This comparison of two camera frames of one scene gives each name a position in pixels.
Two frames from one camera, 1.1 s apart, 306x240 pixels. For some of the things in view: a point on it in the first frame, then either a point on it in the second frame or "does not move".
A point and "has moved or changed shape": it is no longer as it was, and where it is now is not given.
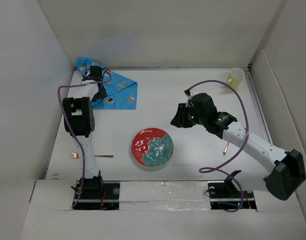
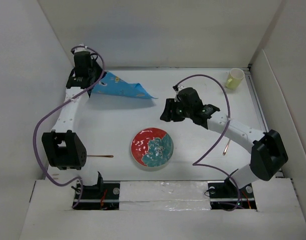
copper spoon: x=226 y=149 does not move
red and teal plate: x=151 y=147 does not move
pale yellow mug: x=235 y=77 does not move
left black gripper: x=102 y=95 to x=95 y=63
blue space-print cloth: x=122 y=92 has moved or changed shape
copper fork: x=76 y=155 does not move
